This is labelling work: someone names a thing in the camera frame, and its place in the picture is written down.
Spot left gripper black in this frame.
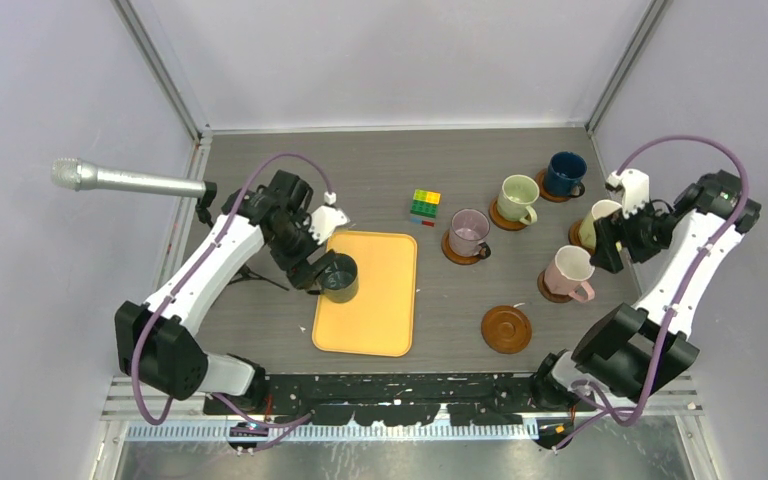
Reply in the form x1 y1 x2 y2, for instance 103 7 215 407
270 210 338 290

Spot cream yellow mug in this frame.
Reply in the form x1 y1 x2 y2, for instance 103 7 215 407
578 199 622 253

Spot dark green mug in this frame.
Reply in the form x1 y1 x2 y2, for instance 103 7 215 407
318 253 359 304

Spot brown wooden coaster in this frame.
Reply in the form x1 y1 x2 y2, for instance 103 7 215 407
441 231 490 265
488 199 527 231
480 305 533 354
536 168 571 203
568 219 590 250

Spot pink white mug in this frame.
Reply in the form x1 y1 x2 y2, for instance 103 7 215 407
545 245 596 303

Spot navy blue mug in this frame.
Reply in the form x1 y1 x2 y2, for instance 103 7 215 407
543 152 588 199

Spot yellow tray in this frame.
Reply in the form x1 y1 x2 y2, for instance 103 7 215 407
312 230 418 357

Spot dark walnut coaster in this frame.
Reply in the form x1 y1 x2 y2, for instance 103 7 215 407
537 270 572 304

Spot light green mug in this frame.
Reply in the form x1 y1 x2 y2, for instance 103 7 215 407
497 174 540 226

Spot mauve mug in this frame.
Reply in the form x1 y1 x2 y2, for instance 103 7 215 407
444 209 491 261

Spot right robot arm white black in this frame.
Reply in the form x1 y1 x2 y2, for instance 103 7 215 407
530 168 761 411

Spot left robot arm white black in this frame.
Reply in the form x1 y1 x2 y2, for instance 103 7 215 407
114 170 348 414

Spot black microphone tripod stand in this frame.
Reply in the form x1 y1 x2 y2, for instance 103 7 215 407
195 181 289 291

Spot colourful toy brick block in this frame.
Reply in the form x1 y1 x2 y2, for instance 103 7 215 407
409 189 441 227

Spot silver microphone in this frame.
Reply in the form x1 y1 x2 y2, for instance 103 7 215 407
50 158 217 199

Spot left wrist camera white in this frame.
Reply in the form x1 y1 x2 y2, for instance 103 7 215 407
308 205 349 245

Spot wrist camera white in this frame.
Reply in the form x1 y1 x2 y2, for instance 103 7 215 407
605 168 651 218
308 205 349 245

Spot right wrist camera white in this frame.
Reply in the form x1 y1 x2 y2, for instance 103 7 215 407
605 168 651 218

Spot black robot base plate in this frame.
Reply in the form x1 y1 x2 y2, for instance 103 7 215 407
204 373 574 427

